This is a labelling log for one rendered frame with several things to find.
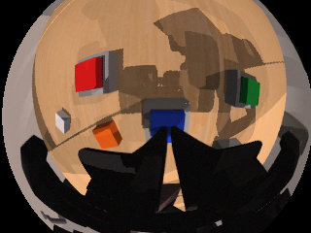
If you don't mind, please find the purple button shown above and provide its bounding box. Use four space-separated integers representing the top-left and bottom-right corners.
214 137 241 150

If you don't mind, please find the red button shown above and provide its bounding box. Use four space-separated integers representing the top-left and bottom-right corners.
75 50 118 97

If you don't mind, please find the orange block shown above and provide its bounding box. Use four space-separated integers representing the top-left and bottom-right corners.
92 120 123 149

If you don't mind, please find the blue button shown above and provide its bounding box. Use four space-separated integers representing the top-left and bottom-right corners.
143 98 190 143

